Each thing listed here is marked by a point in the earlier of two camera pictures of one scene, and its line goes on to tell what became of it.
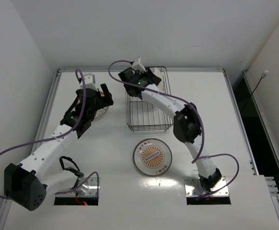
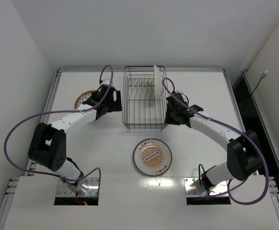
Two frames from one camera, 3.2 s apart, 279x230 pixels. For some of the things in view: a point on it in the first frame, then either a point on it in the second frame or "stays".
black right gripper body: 152,78 → 170,115
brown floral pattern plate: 157,72 stays
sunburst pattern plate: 152,157 stays
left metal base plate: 88,188 stays
